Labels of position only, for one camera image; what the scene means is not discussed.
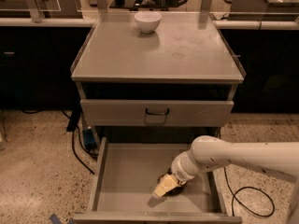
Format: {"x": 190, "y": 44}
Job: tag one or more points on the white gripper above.
{"x": 179, "y": 170}

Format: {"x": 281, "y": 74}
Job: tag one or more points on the crushed orange soda can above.
{"x": 168, "y": 182}

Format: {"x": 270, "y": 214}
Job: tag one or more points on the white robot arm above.
{"x": 208, "y": 153}

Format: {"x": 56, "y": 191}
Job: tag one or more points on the open grey middle drawer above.
{"x": 125, "y": 178}

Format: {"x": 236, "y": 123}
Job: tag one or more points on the closed grey top drawer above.
{"x": 132, "y": 113}

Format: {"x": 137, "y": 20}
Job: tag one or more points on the grey drawer cabinet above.
{"x": 184, "y": 59}

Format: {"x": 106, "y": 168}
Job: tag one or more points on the blue power box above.
{"x": 88, "y": 139}

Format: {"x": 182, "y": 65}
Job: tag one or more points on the blue floor tape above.
{"x": 55, "y": 220}

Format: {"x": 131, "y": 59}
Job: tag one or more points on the white ceramic bowl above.
{"x": 147, "y": 21}

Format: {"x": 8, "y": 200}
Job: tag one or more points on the black drawer handle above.
{"x": 164, "y": 113}

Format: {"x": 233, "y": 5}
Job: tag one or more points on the white horizontal rail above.
{"x": 238, "y": 25}

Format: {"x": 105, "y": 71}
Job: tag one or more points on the left metal bracket post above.
{"x": 34, "y": 10}

